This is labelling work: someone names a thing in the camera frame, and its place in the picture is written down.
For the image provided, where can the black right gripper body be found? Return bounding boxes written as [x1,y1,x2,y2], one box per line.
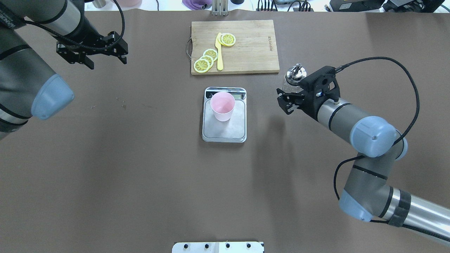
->
[298,66,340,121]

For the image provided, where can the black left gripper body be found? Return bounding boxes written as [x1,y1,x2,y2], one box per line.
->
[70,21,106,48]

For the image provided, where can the clear glass sauce bottle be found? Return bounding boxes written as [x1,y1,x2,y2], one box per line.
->
[280,63,308,93]

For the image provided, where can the pink plastic cup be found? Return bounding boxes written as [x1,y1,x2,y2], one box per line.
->
[210,91,235,122]

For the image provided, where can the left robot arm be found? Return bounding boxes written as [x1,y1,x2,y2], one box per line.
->
[0,0,128,139]

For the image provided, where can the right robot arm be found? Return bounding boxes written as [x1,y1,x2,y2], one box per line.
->
[277,64,449,246]

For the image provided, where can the silver digital kitchen scale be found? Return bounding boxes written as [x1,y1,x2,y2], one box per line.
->
[201,87,247,143]

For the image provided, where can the pink bowl with ice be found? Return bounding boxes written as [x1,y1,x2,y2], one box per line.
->
[116,0,142,8]

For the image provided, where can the bamboo cutting board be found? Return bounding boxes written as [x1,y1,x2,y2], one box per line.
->
[191,20,280,75]

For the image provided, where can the purple cloth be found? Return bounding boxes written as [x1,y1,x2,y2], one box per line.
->
[182,0,212,10]

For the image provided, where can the lemon slice middle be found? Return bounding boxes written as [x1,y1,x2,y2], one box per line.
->
[199,56,215,68]

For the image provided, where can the yellow plastic knife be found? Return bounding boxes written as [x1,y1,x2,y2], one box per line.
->
[215,32,224,71]

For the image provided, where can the lemon slice lower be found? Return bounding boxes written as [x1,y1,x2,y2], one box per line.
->
[203,48,218,61]

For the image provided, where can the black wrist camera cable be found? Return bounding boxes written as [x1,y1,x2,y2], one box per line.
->
[21,0,126,52]

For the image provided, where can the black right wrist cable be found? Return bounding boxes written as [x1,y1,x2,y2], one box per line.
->
[333,57,420,201]

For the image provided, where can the aluminium frame post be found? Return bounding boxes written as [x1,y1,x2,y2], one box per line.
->
[212,0,229,17]

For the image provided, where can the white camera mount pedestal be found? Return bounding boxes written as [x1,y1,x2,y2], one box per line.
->
[172,241,265,253]

